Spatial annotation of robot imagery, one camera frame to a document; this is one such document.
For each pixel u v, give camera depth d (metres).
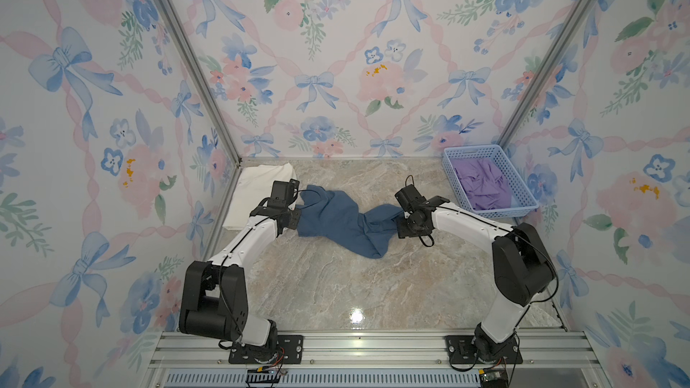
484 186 1.09
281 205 0.69
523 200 1.03
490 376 0.73
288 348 0.74
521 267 0.48
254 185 1.09
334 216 0.96
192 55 0.86
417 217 0.68
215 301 0.43
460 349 0.73
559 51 0.84
